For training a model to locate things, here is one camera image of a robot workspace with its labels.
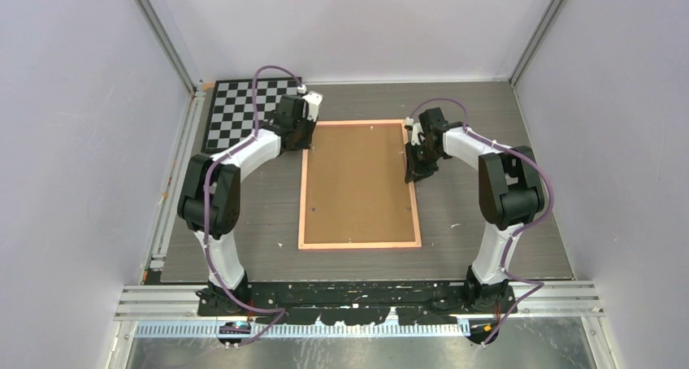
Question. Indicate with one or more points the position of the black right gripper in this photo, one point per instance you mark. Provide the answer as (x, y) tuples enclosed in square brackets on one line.
[(415, 171)]

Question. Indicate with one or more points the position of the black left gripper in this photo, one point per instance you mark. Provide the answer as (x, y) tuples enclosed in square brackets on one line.
[(310, 124)]

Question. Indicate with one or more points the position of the pink photo frame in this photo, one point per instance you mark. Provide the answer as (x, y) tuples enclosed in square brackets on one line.
[(302, 205)]

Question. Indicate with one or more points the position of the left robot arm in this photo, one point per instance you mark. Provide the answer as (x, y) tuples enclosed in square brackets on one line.
[(210, 202)]

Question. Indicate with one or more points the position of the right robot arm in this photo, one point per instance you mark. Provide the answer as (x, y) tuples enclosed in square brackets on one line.
[(510, 195)]

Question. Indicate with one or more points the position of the black white checkerboard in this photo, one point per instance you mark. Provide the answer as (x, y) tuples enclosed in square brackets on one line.
[(231, 112)]

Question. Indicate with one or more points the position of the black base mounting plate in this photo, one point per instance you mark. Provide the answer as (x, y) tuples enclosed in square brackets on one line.
[(354, 303)]

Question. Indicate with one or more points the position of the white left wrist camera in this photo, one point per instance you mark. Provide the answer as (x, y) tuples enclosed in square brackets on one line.
[(313, 100)]

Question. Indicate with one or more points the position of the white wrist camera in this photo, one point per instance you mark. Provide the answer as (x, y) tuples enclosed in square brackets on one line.
[(313, 100), (416, 135)]

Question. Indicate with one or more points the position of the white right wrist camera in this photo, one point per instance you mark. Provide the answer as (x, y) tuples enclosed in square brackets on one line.
[(416, 135)]

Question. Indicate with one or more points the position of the aluminium front rail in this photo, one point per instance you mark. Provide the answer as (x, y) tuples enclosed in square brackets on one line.
[(570, 298)]

